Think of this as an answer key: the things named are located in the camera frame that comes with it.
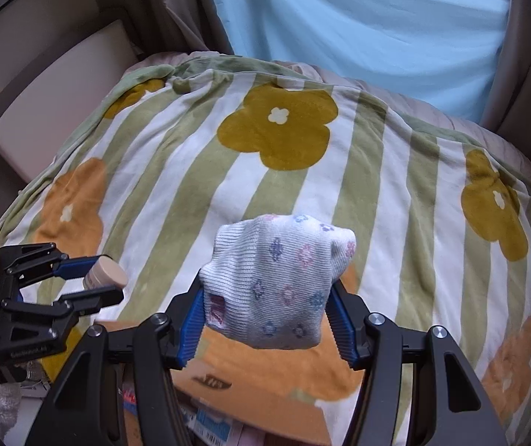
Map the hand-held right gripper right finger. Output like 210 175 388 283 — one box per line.
323 281 508 446

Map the light blue cloth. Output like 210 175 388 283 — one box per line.
198 0 512 127

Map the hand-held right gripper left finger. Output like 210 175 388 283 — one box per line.
38 283 206 446

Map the round tan container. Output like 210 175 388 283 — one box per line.
82 253 129 291

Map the cream cushion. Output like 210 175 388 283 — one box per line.
0 19 141 180

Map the striped floral blanket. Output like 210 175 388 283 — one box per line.
0 53 531 446

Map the white floral sock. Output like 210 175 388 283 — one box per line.
199 214 357 350

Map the white and blue product box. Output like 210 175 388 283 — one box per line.
186 409 236 446

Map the cardboard box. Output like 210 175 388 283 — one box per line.
24 320 334 446

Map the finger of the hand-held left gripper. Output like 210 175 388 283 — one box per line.
0 285 125 335
0 243 102 285

